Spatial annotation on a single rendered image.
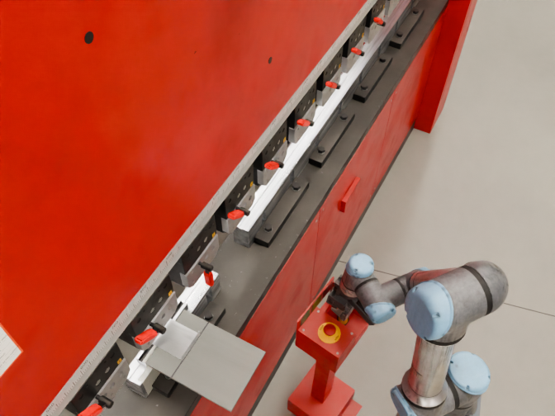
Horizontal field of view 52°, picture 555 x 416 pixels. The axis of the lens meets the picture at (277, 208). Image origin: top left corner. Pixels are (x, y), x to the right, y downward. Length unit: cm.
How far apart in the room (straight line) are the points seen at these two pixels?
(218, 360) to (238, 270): 38
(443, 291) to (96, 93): 77
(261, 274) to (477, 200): 176
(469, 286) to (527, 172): 235
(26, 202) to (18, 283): 14
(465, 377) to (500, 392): 116
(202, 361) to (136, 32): 92
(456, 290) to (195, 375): 71
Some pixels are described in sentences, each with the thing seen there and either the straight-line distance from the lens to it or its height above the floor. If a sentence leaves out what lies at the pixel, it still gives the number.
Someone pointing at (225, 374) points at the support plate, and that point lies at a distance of 157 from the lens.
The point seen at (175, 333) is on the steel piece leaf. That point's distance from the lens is 163.
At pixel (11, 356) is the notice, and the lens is 106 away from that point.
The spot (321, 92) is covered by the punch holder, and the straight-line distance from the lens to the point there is 194.
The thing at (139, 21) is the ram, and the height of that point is 192.
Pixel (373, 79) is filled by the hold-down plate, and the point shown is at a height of 90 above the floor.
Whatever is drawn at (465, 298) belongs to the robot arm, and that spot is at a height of 141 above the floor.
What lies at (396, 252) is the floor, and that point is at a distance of 300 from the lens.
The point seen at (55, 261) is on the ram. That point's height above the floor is 164.
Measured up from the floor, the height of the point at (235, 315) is 87.
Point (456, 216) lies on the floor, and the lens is 322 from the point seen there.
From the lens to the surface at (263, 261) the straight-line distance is 187.
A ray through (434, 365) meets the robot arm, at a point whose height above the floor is 119.
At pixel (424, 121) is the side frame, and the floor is 8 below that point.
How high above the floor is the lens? 245
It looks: 52 degrees down
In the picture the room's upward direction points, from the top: 1 degrees clockwise
